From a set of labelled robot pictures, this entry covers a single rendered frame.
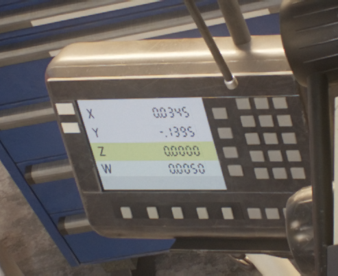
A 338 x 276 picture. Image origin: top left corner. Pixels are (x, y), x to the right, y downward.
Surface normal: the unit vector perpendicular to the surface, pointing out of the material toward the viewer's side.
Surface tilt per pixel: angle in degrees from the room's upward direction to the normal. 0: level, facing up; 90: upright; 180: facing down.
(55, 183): 90
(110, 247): 90
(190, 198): 71
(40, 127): 90
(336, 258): 0
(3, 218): 0
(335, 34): 49
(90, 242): 90
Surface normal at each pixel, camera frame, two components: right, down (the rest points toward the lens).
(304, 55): -0.22, 0.37
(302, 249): -0.62, 0.33
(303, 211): -0.37, -0.48
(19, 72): -0.11, 0.75
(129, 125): -0.40, 0.50
